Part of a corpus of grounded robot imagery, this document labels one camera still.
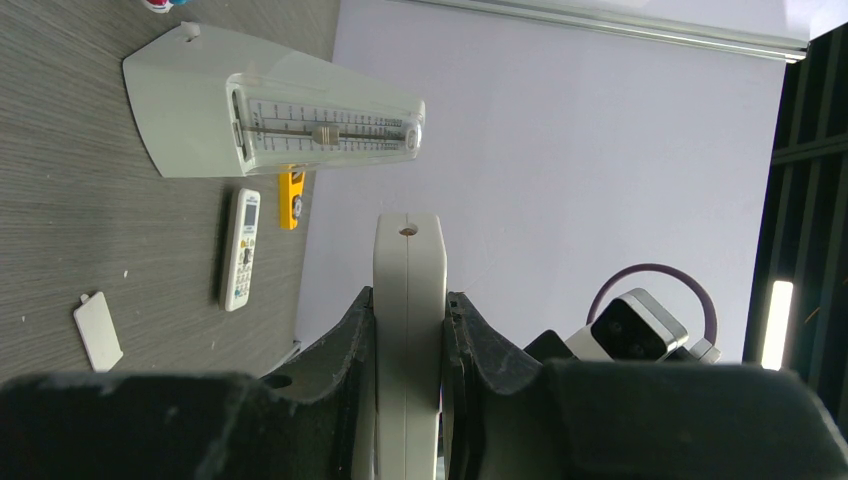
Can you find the white long remote control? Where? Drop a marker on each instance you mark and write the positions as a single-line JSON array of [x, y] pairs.
[[408, 301]]

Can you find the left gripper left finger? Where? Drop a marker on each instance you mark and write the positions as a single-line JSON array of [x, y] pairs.
[[311, 418]]

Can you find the small red blue figurine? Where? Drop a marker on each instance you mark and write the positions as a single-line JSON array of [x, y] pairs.
[[163, 6]]

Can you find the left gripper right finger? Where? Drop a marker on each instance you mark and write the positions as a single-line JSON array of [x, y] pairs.
[[509, 416]]

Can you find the yellow triangle toy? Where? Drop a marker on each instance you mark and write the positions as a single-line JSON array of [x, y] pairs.
[[290, 188]]

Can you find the small white remote control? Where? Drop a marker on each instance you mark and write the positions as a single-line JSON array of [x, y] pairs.
[[239, 250]]

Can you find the white battery cover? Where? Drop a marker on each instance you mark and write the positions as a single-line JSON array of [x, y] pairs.
[[97, 331]]

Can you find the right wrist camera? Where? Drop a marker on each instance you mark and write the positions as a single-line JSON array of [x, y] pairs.
[[636, 327]]

